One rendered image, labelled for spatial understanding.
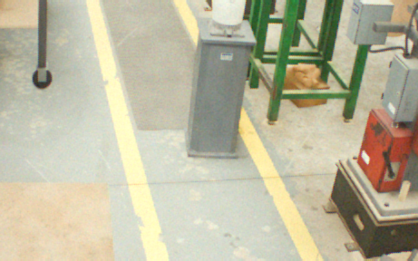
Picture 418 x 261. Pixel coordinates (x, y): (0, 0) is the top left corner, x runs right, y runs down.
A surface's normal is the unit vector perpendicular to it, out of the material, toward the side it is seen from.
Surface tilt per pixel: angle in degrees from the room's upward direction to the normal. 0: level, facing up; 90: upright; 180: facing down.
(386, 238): 90
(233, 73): 90
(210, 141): 90
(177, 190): 0
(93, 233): 0
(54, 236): 0
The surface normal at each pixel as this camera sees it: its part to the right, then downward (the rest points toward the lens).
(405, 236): 0.23, 0.53
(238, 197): 0.11, -0.85
